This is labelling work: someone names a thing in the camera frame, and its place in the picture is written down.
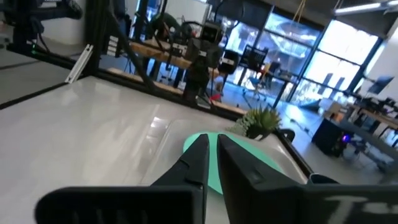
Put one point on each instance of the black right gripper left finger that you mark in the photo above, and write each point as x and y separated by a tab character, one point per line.
124	205

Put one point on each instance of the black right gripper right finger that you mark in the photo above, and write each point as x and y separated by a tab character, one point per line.
267	202

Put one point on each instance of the green round plate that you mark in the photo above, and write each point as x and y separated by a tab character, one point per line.
213	165

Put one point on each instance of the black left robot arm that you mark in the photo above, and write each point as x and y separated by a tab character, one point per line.
21	18

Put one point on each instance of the clear plastic tray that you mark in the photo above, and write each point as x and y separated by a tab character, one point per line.
168	155

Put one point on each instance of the small potted green plant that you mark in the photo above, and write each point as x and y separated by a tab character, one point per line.
261	119

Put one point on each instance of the black computer tower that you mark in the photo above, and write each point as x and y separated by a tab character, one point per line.
329	137

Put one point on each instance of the cluttered wooden work desk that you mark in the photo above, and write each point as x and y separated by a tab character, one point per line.
382	118

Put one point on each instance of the black mesh office chair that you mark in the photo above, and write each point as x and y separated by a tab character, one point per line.
253	57

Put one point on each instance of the white aluminium extrusion bar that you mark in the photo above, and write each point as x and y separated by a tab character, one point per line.
79	63

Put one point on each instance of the dark computer monitor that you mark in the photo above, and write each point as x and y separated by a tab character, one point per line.
381	84

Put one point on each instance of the ceiling tube lamp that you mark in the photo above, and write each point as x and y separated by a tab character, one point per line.
357	8

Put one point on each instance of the black camera rig on stand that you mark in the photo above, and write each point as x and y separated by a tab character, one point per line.
202	53

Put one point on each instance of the black metal table frame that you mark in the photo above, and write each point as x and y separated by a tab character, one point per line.
93	37

